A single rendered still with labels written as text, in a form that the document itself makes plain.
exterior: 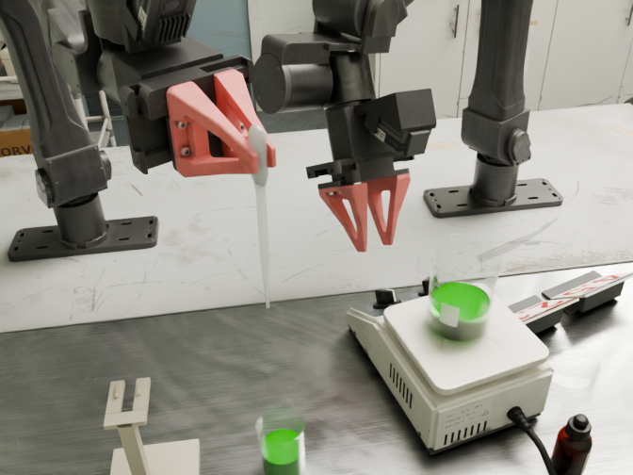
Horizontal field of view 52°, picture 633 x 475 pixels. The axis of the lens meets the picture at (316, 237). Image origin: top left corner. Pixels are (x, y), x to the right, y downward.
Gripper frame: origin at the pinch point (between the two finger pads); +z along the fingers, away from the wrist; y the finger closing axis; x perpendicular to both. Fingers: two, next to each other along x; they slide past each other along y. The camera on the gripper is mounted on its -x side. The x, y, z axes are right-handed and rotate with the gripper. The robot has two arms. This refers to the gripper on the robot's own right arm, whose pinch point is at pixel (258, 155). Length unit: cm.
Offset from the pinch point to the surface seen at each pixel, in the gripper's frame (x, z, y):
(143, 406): 19.5, -2.6, -10.4
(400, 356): 25.3, 2.3, 13.1
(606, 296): 30, 7, 43
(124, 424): 19.6, -2.0, -12.3
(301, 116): 128, -223, 170
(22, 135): 90, -212, 29
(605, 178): 32, -10, 71
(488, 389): 25.0, 10.4, 16.2
